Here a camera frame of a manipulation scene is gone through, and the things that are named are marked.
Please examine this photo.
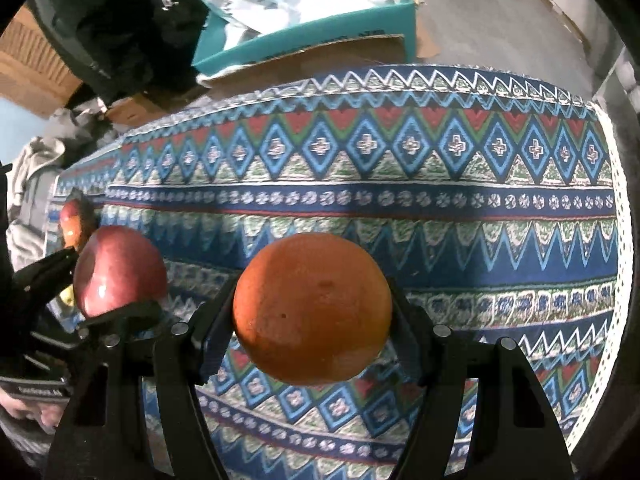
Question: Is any brown cardboard box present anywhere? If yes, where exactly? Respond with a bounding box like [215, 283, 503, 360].
[104, 91, 168, 127]

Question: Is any orange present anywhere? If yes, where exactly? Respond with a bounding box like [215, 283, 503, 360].
[232, 232, 393, 387]

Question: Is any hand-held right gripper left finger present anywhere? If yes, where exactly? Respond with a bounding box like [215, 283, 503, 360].
[42, 280, 238, 480]

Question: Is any wooden slatted cabinet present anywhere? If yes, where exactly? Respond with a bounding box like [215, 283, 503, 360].
[0, 15, 83, 116]

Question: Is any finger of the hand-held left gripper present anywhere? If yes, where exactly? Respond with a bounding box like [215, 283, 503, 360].
[75, 300, 165, 347]
[12, 247, 81, 291]

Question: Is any blue patterned tablecloth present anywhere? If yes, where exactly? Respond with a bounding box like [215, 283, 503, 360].
[47, 62, 628, 480]

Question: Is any person's left hand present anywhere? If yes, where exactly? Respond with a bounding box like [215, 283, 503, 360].
[0, 392, 63, 435]

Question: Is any teal cardboard box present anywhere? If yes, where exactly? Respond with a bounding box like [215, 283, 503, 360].
[192, 0, 418, 76]

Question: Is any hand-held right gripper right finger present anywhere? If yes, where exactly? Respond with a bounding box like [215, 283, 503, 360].
[390, 285, 573, 480]

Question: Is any brown cardboard flap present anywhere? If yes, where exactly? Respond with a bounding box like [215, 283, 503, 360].
[197, 34, 406, 91]

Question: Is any grey hoodie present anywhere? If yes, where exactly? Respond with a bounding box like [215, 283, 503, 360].
[7, 107, 118, 271]

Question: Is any black clothing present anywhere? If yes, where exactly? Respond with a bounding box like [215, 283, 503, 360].
[25, 0, 211, 106]

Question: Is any red yellow apple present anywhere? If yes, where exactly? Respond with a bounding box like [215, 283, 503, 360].
[59, 199, 96, 253]

